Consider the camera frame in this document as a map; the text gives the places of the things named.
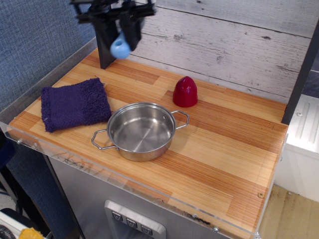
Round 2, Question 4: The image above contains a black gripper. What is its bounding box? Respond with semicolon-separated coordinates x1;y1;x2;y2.
70;0;156;51

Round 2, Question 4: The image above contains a blue grey plastic spoon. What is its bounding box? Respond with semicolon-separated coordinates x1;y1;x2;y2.
110;31;131;59

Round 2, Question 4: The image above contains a purple folded cloth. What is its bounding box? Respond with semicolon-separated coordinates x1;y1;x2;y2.
41;78;112;132

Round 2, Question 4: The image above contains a red dome-shaped object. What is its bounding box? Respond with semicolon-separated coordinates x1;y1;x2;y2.
173;76;198;108

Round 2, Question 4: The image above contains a stainless steel pot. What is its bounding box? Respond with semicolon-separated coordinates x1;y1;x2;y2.
91;102;190;162

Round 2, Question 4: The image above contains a stainless steel cabinet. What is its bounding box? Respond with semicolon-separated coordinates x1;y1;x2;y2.
49;157;224;239

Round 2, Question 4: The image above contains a silver button panel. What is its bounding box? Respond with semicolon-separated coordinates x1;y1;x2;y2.
104;200;166;239

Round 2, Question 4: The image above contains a yellow black bag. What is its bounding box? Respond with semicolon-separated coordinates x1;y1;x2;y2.
0;225;44;239

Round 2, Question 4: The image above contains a white ribbed appliance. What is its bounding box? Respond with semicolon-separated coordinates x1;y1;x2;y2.
275;95;319;202

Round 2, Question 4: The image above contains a clear acrylic edge guard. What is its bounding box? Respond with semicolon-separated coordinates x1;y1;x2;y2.
0;120;262;239

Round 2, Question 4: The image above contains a right dark upright post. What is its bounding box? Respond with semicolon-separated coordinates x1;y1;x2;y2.
281;24;319;125

